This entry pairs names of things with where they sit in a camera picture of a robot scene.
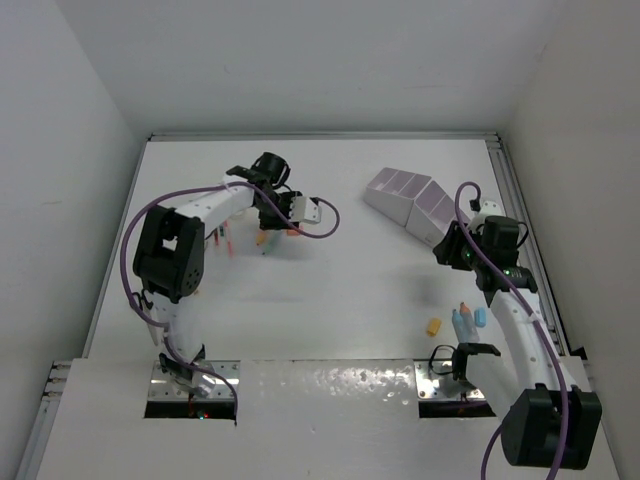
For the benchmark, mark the orange highlighter pen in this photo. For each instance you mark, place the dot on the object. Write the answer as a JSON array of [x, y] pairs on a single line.
[[469, 323]]

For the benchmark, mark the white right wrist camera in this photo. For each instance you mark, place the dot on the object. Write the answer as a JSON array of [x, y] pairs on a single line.
[[484, 207]]

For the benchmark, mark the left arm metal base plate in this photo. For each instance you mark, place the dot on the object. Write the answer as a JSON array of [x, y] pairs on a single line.
[[164, 386]]

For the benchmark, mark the white purple desk organizer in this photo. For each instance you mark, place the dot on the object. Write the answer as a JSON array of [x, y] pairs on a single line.
[[416, 202]]

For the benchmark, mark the clear tape roll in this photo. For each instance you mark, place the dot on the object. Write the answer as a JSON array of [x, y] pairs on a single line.
[[239, 215]]

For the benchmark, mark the yellow marker cap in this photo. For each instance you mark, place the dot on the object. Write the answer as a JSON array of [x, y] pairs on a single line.
[[433, 327]]

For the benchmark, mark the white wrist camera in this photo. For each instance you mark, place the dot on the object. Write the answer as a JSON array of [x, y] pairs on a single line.
[[305, 210], [484, 207]]

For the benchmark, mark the light blue marker cap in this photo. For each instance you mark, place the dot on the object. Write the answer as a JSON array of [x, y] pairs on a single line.
[[480, 317]]

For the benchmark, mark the blue highlighter pen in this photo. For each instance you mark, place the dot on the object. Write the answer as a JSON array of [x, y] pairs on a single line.
[[459, 326]]

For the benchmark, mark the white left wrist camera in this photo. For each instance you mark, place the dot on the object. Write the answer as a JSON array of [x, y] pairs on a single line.
[[305, 210]]

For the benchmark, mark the pink pen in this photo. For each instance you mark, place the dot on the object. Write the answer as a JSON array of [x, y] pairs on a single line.
[[229, 240]]

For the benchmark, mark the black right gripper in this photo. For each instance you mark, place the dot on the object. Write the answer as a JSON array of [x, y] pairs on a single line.
[[447, 249]]

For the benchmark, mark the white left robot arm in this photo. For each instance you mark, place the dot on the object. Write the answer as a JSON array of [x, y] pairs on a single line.
[[170, 255]]

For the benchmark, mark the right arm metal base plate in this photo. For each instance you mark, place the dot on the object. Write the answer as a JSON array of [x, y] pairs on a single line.
[[434, 386]]

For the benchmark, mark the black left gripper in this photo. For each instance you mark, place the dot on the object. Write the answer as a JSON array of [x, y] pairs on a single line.
[[277, 222]]

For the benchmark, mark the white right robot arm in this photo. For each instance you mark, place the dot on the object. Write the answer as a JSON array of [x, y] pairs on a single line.
[[546, 420]]

